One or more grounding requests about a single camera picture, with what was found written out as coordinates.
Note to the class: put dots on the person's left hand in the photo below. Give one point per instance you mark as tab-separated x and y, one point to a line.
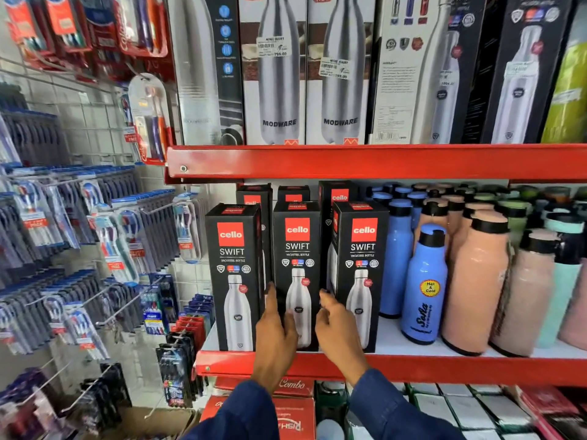
273	348

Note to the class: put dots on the person's right hand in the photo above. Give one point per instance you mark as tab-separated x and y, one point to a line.
341	336

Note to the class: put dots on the person's right thumb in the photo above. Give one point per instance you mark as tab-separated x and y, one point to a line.
321	323

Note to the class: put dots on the person's left thumb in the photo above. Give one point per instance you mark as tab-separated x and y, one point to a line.
290	327

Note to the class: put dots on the black vacuum bottle carton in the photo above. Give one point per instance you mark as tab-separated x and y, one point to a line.
298	242

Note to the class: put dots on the person's left forearm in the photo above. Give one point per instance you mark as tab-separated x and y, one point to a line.
243	414

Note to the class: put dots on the person's right forearm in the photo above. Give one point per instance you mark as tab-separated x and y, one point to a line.
390	412

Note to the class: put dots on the flat red box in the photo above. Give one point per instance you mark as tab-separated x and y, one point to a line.
296	385

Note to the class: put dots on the dark green container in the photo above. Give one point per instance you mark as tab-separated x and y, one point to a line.
331	403

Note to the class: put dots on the stack of small blue packets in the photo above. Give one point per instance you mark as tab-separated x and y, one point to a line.
201	306

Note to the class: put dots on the large red box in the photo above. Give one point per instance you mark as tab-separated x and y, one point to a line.
293	421

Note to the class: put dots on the group of black bottle boxes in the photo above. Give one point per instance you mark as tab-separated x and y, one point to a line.
234	251

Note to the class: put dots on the blue bottle with black cap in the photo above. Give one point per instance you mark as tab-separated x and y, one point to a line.
416	203
381	196
395	261
402	192

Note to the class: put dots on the stack of small red packets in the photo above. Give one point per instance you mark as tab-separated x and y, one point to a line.
192	329

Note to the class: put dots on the blue bottle with yellow label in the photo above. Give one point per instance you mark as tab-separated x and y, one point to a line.
424	288

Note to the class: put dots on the red shelf with white board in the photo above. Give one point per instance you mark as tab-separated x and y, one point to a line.
435	366

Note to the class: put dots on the row of black toothbrush packs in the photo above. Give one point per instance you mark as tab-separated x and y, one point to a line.
175	375

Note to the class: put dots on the group of peach bottles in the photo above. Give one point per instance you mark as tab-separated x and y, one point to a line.
474	288

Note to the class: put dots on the red metal shelf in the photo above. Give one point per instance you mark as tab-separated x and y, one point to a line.
367	162

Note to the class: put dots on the brown cardboard box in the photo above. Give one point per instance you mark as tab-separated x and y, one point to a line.
151	423

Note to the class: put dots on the stack of white green boxes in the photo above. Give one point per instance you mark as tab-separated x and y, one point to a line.
467	410

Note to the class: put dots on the rows of blue toothbrush packs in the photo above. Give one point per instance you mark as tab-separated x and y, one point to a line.
114	238

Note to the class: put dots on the pale green bottle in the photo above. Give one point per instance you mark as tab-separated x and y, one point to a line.
512	219

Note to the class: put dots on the white steel bottle box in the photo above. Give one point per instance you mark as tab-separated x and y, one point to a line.
275	86
341	96

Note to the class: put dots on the mint green bottle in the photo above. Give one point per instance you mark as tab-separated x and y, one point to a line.
562	279

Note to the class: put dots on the stack of red glossy packs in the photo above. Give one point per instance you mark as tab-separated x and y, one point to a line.
555	407

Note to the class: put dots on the white and black bottle box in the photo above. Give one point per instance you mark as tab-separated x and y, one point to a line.
412	86

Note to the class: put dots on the clear toothbrush blister pack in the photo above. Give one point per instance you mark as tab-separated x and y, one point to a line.
149	114

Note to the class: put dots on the pink bottle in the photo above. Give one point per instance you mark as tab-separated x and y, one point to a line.
577	306

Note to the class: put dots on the row of green capped bottles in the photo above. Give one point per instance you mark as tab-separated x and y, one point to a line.
550	194

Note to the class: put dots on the grey and black bottle box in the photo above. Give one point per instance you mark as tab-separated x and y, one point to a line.
201	68

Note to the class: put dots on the rows of dark brush packs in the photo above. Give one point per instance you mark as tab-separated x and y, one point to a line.
27	407

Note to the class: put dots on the black box with white bottle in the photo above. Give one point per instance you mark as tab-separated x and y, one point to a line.
523	82

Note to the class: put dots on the row of grey toothbrush packs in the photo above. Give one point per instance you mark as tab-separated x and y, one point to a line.
32	132

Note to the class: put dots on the green bottle box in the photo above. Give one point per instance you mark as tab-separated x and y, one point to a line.
571	100

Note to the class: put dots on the stack of red toothbrush packs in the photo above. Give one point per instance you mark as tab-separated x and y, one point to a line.
64	18

